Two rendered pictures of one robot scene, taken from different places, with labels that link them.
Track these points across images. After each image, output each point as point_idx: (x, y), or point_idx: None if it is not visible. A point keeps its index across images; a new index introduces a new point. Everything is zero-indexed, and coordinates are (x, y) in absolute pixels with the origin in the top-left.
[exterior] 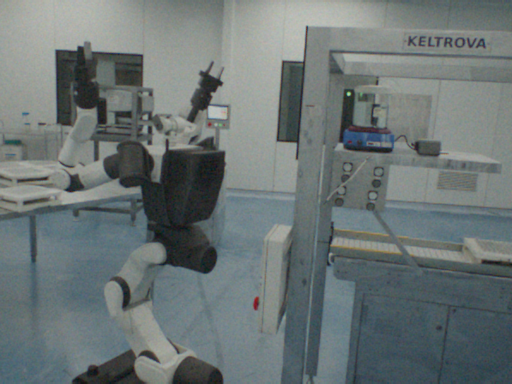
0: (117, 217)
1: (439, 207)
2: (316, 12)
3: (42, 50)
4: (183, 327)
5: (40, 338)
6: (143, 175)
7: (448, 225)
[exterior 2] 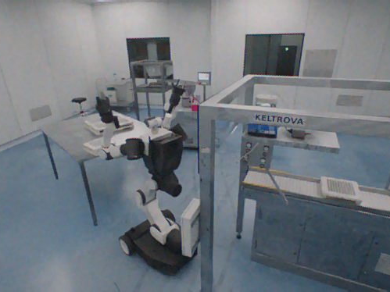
0: None
1: None
2: (266, 2)
3: (119, 39)
4: (182, 197)
5: (117, 202)
6: (137, 156)
7: None
